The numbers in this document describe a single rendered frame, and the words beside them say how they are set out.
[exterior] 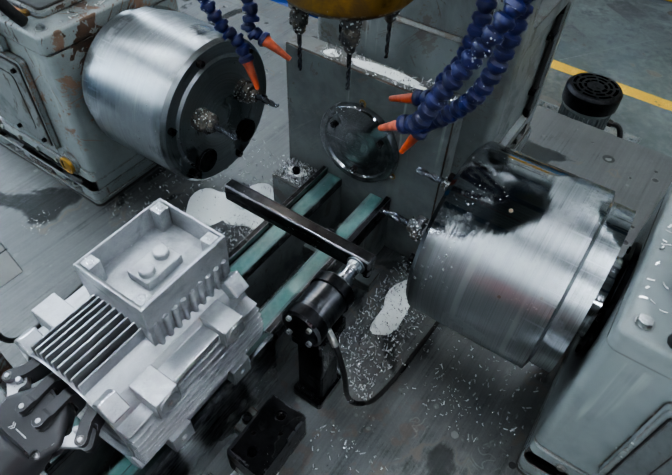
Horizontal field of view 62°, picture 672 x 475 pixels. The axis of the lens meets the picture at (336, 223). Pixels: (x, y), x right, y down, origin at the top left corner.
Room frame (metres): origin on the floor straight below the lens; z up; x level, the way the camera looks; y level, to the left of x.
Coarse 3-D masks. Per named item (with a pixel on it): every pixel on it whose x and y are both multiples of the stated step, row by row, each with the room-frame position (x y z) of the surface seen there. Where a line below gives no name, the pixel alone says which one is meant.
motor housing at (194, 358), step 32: (64, 320) 0.31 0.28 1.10; (96, 320) 0.31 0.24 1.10; (128, 320) 0.31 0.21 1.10; (192, 320) 0.33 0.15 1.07; (256, 320) 0.37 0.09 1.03; (32, 352) 0.28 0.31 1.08; (64, 352) 0.27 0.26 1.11; (96, 352) 0.28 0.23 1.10; (128, 352) 0.28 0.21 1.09; (160, 352) 0.29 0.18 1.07; (192, 352) 0.30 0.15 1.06; (224, 352) 0.32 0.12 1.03; (96, 384) 0.25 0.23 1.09; (128, 384) 0.26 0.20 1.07; (192, 384) 0.28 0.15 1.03; (128, 416) 0.23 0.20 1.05; (192, 416) 0.27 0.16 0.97; (128, 448) 0.21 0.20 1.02; (160, 448) 0.23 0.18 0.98
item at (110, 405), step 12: (228, 276) 0.38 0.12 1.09; (240, 276) 0.39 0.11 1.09; (228, 288) 0.37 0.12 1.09; (240, 288) 0.37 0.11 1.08; (24, 336) 0.29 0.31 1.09; (36, 336) 0.30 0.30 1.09; (24, 348) 0.28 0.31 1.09; (108, 396) 0.23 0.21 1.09; (120, 396) 0.24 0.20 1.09; (96, 408) 0.22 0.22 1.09; (108, 408) 0.22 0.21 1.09; (120, 408) 0.23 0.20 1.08; (108, 420) 0.22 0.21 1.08
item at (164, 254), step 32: (128, 224) 0.41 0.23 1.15; (160, 224) 0.42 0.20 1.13; (192, 224) 0.42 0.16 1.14; (96, 256) 0.37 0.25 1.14; (128, 256) 0.39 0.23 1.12; (160, 256) 0.37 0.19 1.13; (192, 256) 0.39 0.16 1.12; (224, 256) 0.39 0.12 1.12; (96, 288) 0.33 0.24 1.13; (128, 288) 0.34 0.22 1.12; (160, 288) 0.35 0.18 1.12; (192, 288) 0.35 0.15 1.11; (160, 320) 0.31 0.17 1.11
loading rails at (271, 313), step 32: (320, 192) 0.70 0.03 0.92; (320, 224) 0.69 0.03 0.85; (352, 224) 0.63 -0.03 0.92; (384, 224) 0.68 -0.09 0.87; (256, 256) 0.55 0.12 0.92; (288, 256) 0.61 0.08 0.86; (320, 256) 0.56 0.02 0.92; (256, 288) 0.54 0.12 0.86; (288, 288) 0.49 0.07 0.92; (256, 352) 0.38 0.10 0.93; (288, 352) 0.44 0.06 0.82; (224, 384) 0.33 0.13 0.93; (256, 384) 0.37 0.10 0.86; (224, 416) 0.31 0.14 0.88; (96, 448) 0.27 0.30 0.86; (192, 448) 0.26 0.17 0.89
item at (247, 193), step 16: (240, 192) 0.58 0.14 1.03; (256, 192) 0.58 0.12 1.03; (256, 208) 0.56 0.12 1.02; (272, 208) 0.55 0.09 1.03; (288, 208) 0.55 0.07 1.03; (288, 224) 0.53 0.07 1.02; (304, 224) 0.52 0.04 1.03; (304, 240) 0.52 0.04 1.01; (320, 240) 0.50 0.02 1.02; (336, 240) 0.50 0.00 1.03; (336, 256) 0.49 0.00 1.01; (352, 256) 0.47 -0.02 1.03; (368, 256) 0.47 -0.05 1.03; (368, 272) 0.46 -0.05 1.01
